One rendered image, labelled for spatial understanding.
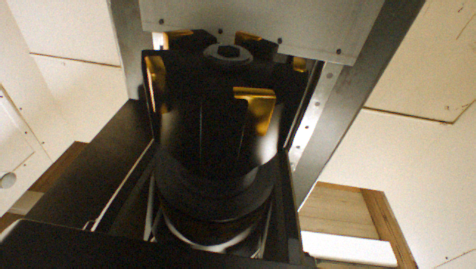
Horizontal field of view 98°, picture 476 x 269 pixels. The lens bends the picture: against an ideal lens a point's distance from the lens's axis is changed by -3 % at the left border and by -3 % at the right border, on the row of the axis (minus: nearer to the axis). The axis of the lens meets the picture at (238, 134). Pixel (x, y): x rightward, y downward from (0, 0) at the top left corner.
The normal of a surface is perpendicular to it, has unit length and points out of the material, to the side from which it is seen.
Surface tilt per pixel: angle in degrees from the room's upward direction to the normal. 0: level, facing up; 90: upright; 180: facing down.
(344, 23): 91
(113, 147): 180
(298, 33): 90
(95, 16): 90
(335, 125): 90
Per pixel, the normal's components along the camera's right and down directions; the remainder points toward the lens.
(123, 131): 0.13, -0.74
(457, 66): -0.10, 0.66
